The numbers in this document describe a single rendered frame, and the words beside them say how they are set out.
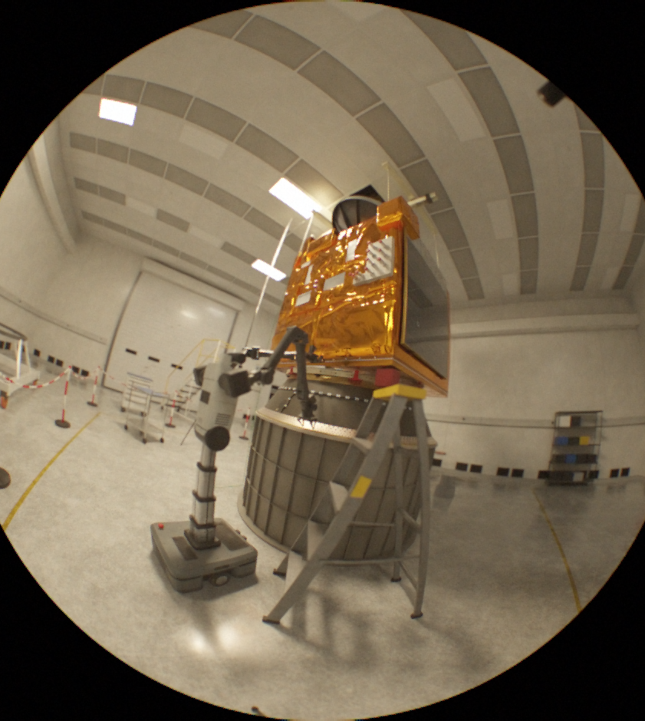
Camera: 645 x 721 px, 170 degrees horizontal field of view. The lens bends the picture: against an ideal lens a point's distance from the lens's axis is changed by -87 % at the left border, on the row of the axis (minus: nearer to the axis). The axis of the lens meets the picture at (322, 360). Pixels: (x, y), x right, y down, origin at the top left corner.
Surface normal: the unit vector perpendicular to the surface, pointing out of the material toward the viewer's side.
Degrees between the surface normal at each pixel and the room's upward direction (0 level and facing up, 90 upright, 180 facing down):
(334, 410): 62
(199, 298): 90
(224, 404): 90
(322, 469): 90
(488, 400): 90
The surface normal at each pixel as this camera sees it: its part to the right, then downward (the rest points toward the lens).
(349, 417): -0.02, -0.66
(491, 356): -0.70, -0.29
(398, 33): -0.19, 0.96
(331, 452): -0.20, -0.25
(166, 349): 0.69, -0.03
